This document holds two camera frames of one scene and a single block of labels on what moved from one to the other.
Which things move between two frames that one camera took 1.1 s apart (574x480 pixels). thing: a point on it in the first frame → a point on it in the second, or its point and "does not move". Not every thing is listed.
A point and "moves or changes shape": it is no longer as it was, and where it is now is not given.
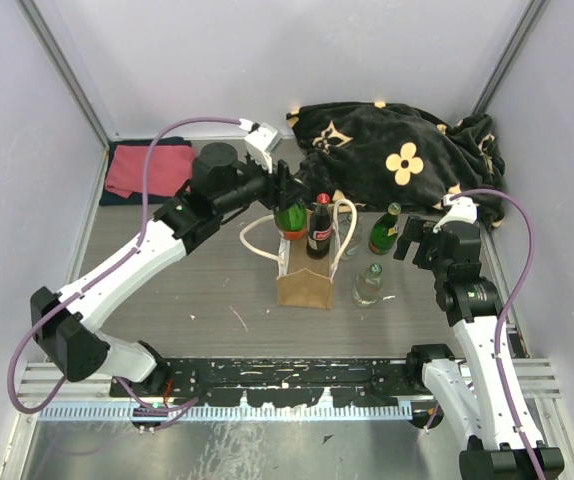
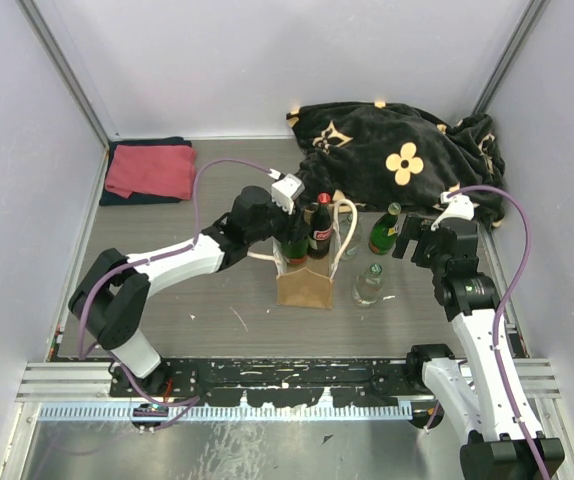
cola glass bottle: (320, 228) does not move
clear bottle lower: (368, 286) does not move
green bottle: (383, 236) does not move
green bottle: (291, 221) moves or changes shape
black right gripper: (419, 231) does not move
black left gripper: (283, 188) → (296, 227)
